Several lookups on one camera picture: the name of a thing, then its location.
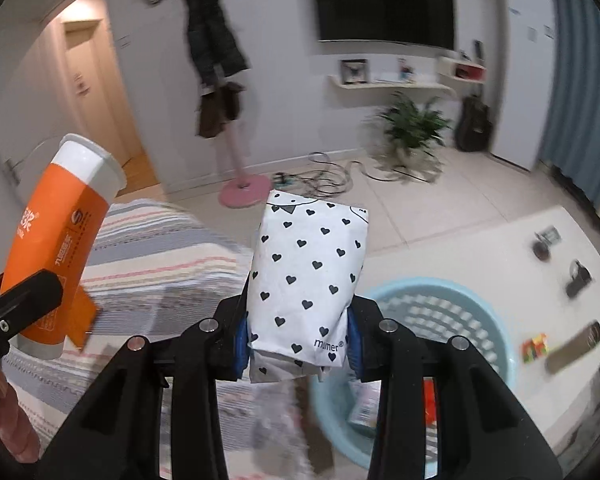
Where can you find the green potted plant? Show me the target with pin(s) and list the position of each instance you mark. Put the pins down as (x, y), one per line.
(411, 132)

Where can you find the person's left hand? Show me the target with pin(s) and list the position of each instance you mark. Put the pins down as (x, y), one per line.
(16, 430)

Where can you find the black wall television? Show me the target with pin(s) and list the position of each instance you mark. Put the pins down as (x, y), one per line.
(429, 23)

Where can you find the black acoustic guitar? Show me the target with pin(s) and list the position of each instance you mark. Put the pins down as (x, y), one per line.
(473, 130)

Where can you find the heart pattern tissue pack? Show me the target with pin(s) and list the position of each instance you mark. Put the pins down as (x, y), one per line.
(306, 262)

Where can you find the black binder clip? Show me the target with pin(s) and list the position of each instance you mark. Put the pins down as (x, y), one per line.
(580, 277)

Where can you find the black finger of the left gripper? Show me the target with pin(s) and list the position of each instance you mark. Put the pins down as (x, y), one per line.
(25, 303)

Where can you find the small rubik cube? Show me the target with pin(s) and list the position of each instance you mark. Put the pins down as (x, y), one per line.
(534, 348)

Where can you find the striped knitted blanket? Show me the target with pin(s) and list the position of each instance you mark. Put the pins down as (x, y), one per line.
(154, 270)

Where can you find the white refrigerator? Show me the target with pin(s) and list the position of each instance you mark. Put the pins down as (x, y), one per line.
(529, 66)

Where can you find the orange paper cup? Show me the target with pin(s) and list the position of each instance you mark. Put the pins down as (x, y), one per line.
(57, 232)

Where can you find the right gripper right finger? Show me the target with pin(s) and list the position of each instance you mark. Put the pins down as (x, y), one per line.
(483, 432)

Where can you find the white door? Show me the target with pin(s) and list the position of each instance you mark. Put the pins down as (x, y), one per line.
(29, 117)

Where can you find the brown hanging bag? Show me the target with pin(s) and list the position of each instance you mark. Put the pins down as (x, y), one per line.
(210, 115)

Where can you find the lower white wall shelf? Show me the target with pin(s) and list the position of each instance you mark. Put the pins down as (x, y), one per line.
(451, 75)

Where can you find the framed butterfly picture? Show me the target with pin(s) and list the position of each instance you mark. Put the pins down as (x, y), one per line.
(354, 71)

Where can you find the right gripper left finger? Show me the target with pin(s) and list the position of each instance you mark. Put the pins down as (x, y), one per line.
(113, 432)

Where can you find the metal clip holder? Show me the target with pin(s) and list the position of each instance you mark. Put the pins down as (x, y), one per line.
(544, 241)

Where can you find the blue curtain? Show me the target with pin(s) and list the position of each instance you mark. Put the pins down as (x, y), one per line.
(572, 133)

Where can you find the light blue laundry basket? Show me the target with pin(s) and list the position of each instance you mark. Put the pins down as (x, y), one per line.
(432, 309)

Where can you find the brown glasses case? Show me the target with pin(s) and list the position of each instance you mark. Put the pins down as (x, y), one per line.
(572, 350)

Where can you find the pink coat stand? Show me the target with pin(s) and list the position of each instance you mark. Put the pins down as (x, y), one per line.
(243, 190)

